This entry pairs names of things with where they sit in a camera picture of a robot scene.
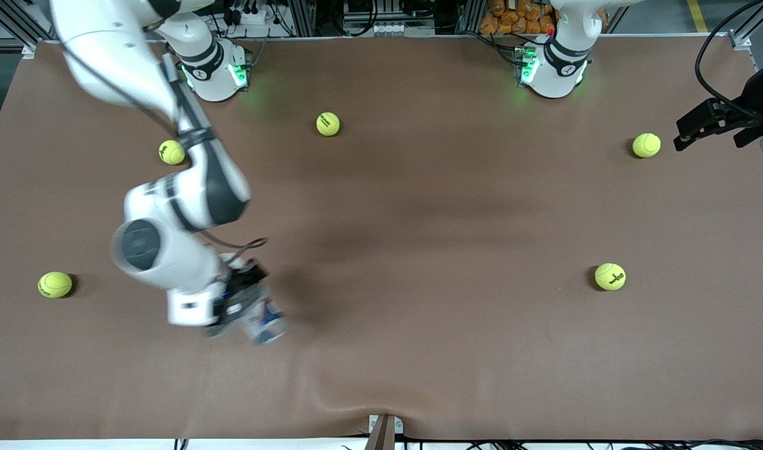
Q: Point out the yellow tennis ball Head print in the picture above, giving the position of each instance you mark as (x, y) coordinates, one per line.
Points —
(55, 284)

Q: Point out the diagonal aluminium frame profile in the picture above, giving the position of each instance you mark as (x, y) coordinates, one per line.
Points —
(756, 19)
(12, 25)

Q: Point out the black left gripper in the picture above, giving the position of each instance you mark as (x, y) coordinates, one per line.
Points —
(747, 110)

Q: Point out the white power strip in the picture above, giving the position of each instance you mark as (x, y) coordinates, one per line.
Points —
(256, 15)

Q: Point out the yellow tennis ball Wilson print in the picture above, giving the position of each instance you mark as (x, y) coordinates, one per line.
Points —
(170, 152)

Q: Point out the table edge clamp bracket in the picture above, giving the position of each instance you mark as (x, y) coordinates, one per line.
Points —
(384, 431)

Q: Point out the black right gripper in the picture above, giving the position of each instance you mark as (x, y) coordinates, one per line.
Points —
(247, 279)

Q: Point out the aluminium frame post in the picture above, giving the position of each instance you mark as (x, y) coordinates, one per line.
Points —
(303, 15)
(472, 15)

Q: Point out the white terminal strip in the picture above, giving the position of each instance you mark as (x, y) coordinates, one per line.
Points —
(387, 28)

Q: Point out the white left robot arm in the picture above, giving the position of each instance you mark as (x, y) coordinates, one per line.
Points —
(556, 69)

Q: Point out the brown table cover mat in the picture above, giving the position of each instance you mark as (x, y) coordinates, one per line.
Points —
(418, 344)

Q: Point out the yellow tennis ball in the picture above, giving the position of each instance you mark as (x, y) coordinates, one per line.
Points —
(646, 145)
(328, 124)
(610, 276)

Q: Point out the orange lumpy objects pile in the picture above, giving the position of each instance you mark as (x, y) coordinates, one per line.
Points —
(512, 22)

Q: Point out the white blue tennis ball can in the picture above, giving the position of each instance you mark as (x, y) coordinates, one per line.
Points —
(267, 325)

